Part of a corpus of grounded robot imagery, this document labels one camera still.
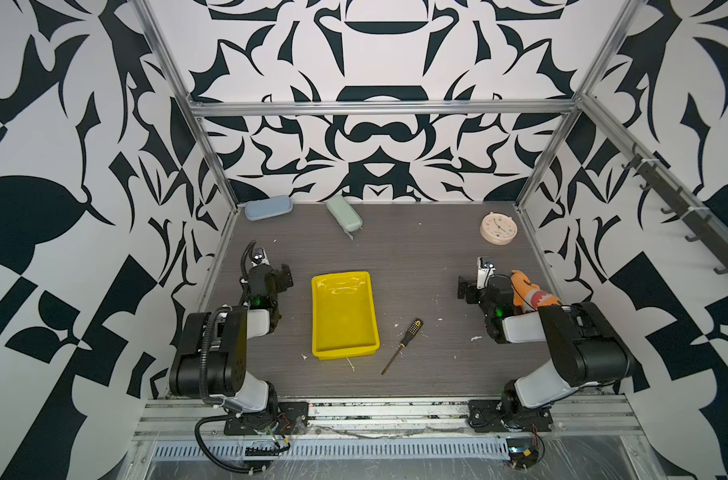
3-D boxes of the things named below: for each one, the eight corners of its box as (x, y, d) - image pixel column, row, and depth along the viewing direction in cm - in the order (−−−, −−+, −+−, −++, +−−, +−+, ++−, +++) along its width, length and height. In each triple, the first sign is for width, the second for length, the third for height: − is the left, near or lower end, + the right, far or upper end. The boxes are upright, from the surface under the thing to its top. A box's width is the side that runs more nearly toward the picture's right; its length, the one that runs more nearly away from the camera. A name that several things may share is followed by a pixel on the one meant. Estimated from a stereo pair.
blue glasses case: (246, 221, 117) (243, 215, 114) (248, 204, 122) (245, 198, 120) (292, 216, 118) (290, 210, 116) (292, 200, 124) (290, 193, 121)
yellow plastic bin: (314, 363, 85) (310, 354, 79) (314, 287, 100) (311, 274, 94) (379, 356, 86) (380, 347, 80) (369, 282, 101) (369, 269, 95)
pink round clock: (483, 246, 112) (487, 238, 108) (475, 220, 120) (479, 211, 116) (516, 247, 112) (522, 238, 108) (506, 220, 120) (511, 212, 116)
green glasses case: (349, 240, 111) (349, 234, 108) (324, 206, 122) (323, 200, 119) (368, 231, 114) (368, 225, 111) (342, 198, 124) (341, 193, 122)
